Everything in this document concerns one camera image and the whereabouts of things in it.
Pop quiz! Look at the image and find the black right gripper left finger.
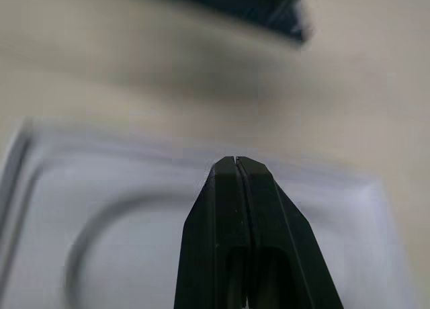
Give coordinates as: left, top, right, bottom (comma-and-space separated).
173, 156, 253, 309

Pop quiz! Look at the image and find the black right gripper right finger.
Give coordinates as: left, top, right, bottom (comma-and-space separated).
236, 157, 345, 309

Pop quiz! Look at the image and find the dark blue phone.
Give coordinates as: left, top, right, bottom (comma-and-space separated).
129, 0, 316, 45

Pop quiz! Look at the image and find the white phone box base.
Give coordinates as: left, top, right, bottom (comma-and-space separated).
0, 116, 406, 309

